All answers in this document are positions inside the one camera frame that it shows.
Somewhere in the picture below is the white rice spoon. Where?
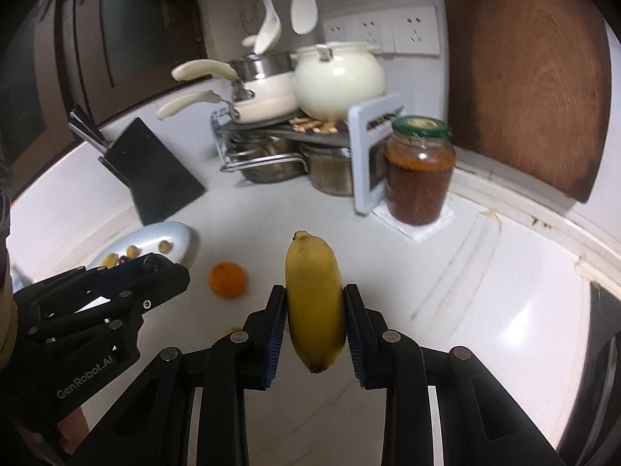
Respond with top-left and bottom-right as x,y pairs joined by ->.
290,0 -> 318,36

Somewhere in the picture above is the left hand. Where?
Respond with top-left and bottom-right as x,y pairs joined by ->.
17,408 -> 90,464

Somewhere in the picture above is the glass jar red sauce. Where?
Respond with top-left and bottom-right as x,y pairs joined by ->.
384,115 -> 456,225

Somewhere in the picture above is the white ceramic pot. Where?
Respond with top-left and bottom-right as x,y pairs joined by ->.
290,42 -> 386,121

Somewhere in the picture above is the large yellow banana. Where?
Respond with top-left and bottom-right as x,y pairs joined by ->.
285,230 -> 345,374

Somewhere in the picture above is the light blue oval plate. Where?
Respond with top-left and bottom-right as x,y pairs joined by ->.
86,221 -> 192,268

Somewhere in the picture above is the dark wooden window frame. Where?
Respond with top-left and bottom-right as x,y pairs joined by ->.
1,0 -> 206,195

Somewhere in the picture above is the longan on plate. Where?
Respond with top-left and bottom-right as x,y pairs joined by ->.
158,240 -> 172,254
126,245 -> 140,259

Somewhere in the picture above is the steel pot left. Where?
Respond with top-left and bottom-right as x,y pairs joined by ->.
220,136 -> 309,184

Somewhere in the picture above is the white wall socket strip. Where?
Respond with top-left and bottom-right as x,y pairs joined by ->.
323,5 -> 441,57

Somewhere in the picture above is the black knife block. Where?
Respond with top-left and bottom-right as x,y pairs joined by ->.
99,118 -> 206,225

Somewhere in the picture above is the grey white kitchen rack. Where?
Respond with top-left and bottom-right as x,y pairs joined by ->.
210,93 -> 408,215

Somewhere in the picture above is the wooden trivet mat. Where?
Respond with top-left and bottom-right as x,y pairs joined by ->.
288,117 -> 339,135

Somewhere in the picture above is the knife handle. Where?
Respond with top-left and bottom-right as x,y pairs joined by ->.
68,105 -> 111,155

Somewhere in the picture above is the steel pot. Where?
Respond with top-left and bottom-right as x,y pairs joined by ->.
220,136 -> 309,184
300,143 -> 354,197

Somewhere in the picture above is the cream pan lower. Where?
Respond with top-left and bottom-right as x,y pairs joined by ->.
156,89 -> 299,125

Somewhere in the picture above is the small banana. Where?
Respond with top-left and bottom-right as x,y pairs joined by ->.
99,252 -> 119,268

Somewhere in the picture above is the white ladle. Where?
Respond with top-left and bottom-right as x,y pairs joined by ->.
253,0 -> 282,55

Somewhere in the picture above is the steel pot right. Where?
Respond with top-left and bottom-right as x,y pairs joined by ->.
300,143 -> 354,197

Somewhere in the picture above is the orange mandarin left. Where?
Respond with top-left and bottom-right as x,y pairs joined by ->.
207,262 -> 247,299

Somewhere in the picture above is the cream saucepan upper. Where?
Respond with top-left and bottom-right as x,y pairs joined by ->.
170,52 -> 294,102

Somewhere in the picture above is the white cloth under jar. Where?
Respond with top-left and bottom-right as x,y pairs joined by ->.
371,202 -> 455,245

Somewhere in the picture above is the brown wooden cutting board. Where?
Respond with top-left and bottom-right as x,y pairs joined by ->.
444,0 -> 612,203

